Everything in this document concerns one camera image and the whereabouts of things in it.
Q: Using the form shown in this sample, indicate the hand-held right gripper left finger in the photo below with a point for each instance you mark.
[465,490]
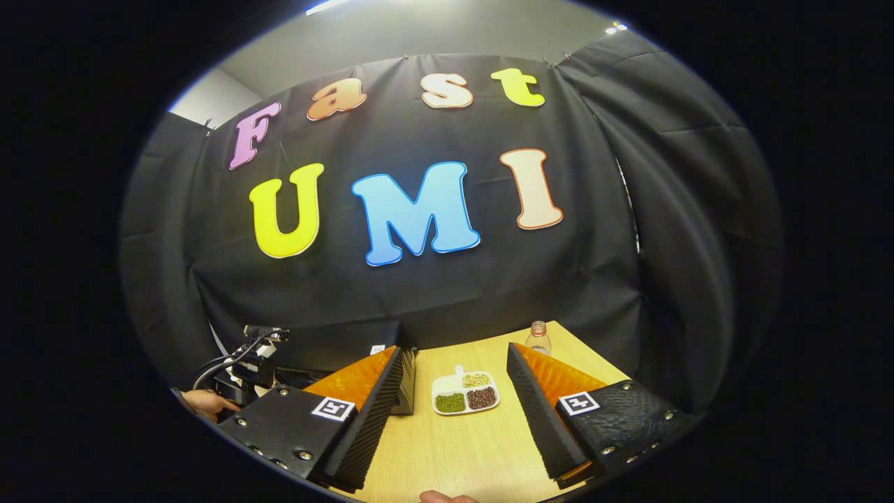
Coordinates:
[370,426]

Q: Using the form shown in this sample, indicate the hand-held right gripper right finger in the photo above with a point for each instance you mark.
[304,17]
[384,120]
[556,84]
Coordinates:
[541,419]

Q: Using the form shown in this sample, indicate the black electric oven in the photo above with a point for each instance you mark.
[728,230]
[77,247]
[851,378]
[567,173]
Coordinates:
[328,342]

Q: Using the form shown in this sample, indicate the clear plastic bottle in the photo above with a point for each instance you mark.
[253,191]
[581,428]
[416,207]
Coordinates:
[538,342]

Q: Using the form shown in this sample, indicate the white divided bean plate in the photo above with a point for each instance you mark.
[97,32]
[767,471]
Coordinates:
[447,385]

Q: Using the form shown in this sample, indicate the black backdrop cloth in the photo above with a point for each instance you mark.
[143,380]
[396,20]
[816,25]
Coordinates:
[454,293]

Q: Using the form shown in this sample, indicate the ceiling light panel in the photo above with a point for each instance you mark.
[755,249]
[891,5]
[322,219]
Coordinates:
[327,7]
[617,28]

